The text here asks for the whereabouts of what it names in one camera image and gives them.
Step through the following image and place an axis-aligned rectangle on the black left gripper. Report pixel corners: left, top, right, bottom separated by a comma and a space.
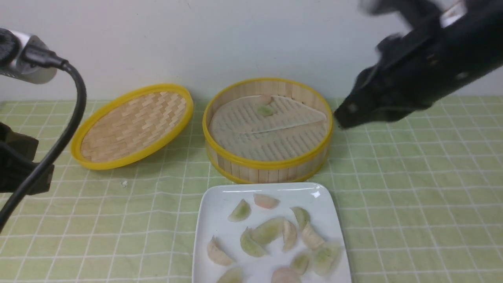
0, 123, 39, 193

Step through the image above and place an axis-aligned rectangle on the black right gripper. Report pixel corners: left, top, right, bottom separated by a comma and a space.
333, 0, 503, 129

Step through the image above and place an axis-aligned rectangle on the pale beige dumpling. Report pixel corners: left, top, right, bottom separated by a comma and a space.
206, 236, 236, 266

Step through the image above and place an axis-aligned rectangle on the green dumpling plate upper right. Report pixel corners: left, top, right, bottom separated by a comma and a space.
290, 206, 310, 231

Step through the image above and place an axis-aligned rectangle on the pink dumpling plate top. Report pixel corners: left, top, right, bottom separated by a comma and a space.
253, 194, 280, 209

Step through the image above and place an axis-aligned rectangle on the pink dumpling plate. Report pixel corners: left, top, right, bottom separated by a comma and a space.
271, 267, 302, 283
253, 194, 280, 209

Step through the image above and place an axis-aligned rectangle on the beige dumpling plate centre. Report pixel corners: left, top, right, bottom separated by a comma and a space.
282, 219, 297, 252

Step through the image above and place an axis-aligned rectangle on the large green dumpling plate right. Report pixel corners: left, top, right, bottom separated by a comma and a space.
311, 241, 344, 277

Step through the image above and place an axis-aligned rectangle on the green dumpling plate top left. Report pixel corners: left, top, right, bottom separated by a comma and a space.
228, 199, 251, 222

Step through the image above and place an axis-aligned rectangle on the white square plate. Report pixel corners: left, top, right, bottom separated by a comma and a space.
192, 182, 354, 283

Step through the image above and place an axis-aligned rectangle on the small green dumpling plate lower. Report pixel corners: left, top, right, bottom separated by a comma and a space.
290, 250, 312, 275

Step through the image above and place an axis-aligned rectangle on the green dumpling plate centre left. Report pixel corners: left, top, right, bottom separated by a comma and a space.
240, 227, 268, 258

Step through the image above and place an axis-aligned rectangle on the pink dumpling plate bottom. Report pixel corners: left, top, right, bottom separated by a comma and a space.
271, 267, 302, 283

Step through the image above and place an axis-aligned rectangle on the green dumpling plate bottom left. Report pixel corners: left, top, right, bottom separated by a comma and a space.
216, 266, 244, 283

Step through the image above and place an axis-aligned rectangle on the white steamer liner cloth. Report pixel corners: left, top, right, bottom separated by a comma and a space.
209, 95, 328, 162

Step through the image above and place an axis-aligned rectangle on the small green dumpling in steamer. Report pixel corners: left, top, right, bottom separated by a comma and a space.
257, 105, 276, 117

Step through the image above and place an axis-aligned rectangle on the yellow rimmed bamboo steamer basket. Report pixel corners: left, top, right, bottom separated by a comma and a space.
202, 78, 334, 184

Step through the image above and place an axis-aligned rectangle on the yellow rimmed bamboo steamer lid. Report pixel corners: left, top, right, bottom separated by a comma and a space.
70, 84, 194, 170

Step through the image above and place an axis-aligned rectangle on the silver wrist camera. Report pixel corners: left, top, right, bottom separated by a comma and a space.
0, 28, 57, 85

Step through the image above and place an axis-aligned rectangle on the black camera cable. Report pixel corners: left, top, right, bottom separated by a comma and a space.
0, 46, 87, 232

